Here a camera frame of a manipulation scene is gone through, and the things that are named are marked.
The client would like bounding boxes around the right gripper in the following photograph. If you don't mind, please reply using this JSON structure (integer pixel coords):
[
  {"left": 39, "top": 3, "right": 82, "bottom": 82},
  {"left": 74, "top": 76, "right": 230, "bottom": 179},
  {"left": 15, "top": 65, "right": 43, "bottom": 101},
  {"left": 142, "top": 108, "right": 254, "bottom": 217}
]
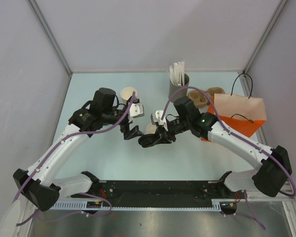
[{"left": 152, "top": 117, "right": 190, "bottom": 145}]

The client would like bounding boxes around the single brown paper cup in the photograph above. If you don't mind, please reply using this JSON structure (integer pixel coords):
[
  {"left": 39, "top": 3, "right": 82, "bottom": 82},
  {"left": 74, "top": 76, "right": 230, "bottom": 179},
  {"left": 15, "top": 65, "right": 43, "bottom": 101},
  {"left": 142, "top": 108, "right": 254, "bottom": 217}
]
[{"left": 146, "top": 123, "right": 157, "bottom": 134}]

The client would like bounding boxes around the orange paper bag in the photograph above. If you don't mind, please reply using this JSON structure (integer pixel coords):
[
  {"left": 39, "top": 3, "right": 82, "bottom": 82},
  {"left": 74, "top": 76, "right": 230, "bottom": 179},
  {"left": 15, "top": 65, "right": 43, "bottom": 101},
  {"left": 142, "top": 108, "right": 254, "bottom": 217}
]
[{"left": 207, "top": 92, "right": 267, "bottom": 137}]

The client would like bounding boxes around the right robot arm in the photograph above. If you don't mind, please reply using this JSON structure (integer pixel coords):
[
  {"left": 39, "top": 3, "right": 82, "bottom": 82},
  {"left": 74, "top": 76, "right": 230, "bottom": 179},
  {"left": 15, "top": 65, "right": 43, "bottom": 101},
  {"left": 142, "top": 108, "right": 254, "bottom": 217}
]
[{"left": 151, "top": 96, "right": 292, "bottom": 198}]

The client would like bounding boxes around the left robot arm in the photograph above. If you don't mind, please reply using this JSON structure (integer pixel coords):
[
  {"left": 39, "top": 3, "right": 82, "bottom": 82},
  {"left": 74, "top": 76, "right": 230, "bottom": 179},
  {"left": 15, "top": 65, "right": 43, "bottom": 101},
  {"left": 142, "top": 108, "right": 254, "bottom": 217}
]
[{"left": 13, "top": 87, "right": 144, "bottom": 212}]

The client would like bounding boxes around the stack of brown paper cups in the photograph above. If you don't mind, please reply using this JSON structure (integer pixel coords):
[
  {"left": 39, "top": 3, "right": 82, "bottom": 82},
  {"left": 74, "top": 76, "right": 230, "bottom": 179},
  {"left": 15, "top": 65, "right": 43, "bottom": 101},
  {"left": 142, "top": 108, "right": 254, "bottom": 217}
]
[{"left": 120, "top": 87, "right": 138, "bottom": 105}]

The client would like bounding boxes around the remaining cardboard cup carrier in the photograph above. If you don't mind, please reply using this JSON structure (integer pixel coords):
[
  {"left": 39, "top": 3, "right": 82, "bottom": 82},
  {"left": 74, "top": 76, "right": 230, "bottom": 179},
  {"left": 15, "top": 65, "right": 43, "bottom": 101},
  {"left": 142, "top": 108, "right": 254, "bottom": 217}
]
[{"left": 188, "top": 87, "right": 225, "bottom": 108}]

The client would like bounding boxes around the grey cylindrical holder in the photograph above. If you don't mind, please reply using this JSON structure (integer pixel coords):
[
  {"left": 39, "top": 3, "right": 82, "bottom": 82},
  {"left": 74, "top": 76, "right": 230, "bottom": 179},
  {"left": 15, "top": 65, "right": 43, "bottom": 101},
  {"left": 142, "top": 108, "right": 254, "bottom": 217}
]
[{"left": 168, "top": 74, "right": 190, "bottom": 101}]

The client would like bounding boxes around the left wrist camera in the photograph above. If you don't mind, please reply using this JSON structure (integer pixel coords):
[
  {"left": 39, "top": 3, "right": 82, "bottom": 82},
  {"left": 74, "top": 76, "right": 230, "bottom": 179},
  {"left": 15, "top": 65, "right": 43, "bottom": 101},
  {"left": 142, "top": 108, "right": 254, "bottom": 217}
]
[{"left": 128, "top": 103, "right": 145, "bottom": 122}]

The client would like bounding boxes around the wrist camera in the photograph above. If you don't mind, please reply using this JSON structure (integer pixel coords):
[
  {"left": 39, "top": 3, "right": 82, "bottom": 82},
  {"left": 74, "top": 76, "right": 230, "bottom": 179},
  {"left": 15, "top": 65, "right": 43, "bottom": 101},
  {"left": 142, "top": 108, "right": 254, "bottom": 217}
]
[
  {"left": 150, "top": 110, "right": 168, "bottom": 131},
  {"left": 128, "top": 103, "right": 145, "bottom": 122}
]

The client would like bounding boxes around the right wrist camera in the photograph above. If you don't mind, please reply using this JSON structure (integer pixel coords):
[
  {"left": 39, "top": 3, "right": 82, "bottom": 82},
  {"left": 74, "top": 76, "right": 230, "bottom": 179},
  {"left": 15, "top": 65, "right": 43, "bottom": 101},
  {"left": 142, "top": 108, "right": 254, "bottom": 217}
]
[{"left": 150, "top": 110, "right": 168, "bottom": 131}]

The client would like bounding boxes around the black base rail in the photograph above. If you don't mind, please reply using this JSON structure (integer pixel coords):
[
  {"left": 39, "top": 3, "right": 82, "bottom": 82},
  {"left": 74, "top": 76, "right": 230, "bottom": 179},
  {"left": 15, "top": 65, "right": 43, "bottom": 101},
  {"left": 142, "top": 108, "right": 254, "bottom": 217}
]
[{"left": 71, "top": 180, "right": 247, "bottom": 209}]

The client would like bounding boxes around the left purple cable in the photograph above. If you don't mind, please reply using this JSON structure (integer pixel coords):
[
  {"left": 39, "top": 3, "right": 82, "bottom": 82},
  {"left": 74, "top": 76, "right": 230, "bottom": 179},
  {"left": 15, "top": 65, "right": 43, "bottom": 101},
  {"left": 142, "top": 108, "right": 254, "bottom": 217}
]
[{"left": 13, "top": 91, "right": 136, "bottom": 227}]

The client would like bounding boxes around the white slotted cable duct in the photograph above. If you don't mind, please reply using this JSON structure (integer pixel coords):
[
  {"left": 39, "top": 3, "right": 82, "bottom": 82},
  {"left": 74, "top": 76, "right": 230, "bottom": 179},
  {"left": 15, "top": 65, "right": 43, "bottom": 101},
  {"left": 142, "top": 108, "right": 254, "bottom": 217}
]
[{"left": 51, "top": 199, "right": 237, "bottom": 212}]

